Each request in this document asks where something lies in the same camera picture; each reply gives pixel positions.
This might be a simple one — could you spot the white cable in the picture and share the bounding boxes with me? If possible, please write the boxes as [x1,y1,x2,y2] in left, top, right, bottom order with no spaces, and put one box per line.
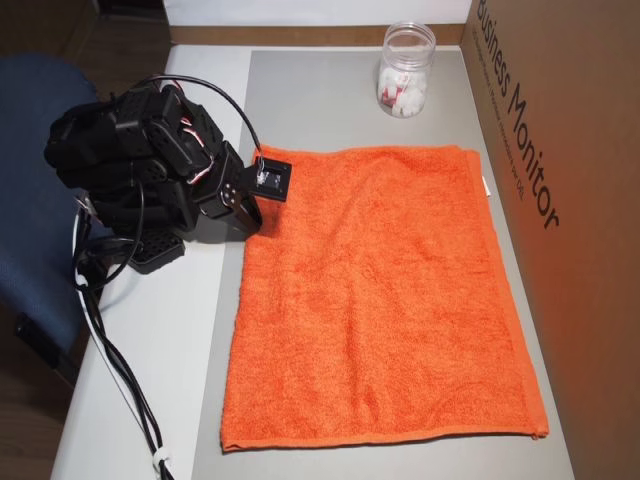
[73,209,166,451]

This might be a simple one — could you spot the black power cable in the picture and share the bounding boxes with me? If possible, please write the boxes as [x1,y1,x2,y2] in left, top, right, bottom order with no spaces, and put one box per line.
[74,234,176,480]
[74,234,169,480]

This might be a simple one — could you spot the brown cardboard monitor box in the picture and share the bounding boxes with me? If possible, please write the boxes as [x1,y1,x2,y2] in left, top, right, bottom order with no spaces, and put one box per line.
[459,0,640,480]

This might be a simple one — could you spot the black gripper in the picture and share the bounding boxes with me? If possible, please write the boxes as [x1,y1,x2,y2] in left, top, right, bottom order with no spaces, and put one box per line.
[192,142,265,236]

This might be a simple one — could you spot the blue office chair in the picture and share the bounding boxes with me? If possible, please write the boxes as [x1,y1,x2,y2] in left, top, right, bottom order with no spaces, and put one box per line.
[0,53,117,389]

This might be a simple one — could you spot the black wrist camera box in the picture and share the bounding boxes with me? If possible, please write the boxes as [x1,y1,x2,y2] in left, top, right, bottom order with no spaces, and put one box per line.
[248,156,294,204]

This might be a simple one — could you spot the red white eraser wrapper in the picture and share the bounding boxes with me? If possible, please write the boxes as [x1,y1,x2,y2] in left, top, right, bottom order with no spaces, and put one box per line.
[378,73,407,107]

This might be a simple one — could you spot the clear plastic jar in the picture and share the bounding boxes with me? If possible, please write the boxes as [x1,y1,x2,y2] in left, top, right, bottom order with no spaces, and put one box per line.
[375,20,437,119]

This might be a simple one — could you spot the white cable tie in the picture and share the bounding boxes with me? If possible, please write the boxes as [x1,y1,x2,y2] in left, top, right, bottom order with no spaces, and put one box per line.
[151,438,176,464]

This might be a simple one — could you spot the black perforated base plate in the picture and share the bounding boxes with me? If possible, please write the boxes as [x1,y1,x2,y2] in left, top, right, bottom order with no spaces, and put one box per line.
[130,234,187,275]

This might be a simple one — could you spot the grey desk mat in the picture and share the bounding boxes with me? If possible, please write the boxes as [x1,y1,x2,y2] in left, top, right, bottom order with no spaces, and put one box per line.
[185,49,576,480]

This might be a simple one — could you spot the black camera cable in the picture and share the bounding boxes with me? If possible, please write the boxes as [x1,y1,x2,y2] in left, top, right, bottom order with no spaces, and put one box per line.
[133,73,265,161]

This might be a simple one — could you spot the orange terry towel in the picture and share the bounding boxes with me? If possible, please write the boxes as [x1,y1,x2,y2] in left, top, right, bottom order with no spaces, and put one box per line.
[219,143,550,442]

